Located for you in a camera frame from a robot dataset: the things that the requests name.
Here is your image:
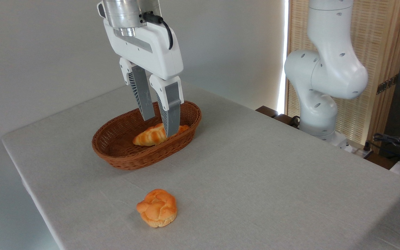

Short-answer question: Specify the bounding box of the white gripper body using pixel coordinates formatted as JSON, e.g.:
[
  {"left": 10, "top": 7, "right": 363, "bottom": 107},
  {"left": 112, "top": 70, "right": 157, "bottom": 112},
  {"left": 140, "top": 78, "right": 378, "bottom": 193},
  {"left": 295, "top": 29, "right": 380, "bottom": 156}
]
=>
[{"left": 103, "top": 18, "right": 184, "bottom": 81}]

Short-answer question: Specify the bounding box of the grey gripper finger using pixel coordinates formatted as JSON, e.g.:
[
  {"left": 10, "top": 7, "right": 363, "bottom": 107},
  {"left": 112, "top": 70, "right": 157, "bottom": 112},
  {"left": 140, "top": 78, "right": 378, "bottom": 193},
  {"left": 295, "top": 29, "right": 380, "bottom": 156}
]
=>
[
  {"left": 119, "top": 57, "right": 156, "bottom": 122},
  {"left": 149, "top": 75, "right": 184, "bottom": 138}
]

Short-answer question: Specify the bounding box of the long braided bread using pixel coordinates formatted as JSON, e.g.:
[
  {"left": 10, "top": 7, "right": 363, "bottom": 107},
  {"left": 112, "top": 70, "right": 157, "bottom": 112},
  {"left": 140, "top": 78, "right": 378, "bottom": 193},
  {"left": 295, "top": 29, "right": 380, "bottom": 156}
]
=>
[{"left": 133, "top": 123, "right": 189, "bottom": 147}]

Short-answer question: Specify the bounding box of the round knotted bread roll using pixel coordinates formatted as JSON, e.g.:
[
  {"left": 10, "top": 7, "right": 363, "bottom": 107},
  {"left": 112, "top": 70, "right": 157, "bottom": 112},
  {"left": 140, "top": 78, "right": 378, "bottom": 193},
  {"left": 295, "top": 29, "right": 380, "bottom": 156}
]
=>
[{"left": 136, "top": 189, "right": 178, "bottom": 228}]

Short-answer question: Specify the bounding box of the brown wicker basket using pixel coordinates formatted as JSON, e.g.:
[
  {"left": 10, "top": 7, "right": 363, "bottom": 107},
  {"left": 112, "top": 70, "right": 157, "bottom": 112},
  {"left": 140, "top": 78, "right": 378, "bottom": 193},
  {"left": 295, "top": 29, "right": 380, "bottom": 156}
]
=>
[{"left": 92, "top": 100, "right": 202, "bottom": 170}]

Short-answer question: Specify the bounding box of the dark wooden furniture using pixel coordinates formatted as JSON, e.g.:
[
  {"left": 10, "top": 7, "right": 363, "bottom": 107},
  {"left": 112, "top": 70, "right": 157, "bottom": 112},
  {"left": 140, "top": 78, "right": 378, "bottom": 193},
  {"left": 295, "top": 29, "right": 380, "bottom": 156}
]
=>
[{"left": 256, "top": 106, "right": 302, "bottom": 130}]

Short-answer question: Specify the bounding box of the grey tablecloth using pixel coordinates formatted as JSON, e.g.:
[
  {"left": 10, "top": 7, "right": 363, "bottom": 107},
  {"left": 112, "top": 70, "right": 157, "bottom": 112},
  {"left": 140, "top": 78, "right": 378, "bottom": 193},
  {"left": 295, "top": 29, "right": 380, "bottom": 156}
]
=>
[{"left": 1, "top": 74, "right": 400, "bottom": 250}]

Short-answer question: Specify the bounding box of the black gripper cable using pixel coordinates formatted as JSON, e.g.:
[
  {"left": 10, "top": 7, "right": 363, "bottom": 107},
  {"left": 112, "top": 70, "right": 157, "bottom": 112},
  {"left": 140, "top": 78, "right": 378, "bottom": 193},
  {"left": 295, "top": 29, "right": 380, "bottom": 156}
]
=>
[{"left": 139, "top": 12, "right": 174, "bottom": 50}]

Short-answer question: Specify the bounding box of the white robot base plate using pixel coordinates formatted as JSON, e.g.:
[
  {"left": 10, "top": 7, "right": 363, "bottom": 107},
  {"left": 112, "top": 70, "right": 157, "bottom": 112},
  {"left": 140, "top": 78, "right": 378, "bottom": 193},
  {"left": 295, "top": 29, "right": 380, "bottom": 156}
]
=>
[{"left": 320, "top": 131, "right": 354, "bottom": 153}]

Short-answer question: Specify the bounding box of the black cable bundle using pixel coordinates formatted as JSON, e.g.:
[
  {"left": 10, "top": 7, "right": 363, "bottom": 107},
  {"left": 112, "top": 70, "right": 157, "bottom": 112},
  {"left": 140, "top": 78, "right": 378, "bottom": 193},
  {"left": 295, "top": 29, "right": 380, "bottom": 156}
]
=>
[{"left": 373, "top": 133, "right": 400, "bottom": 164}]

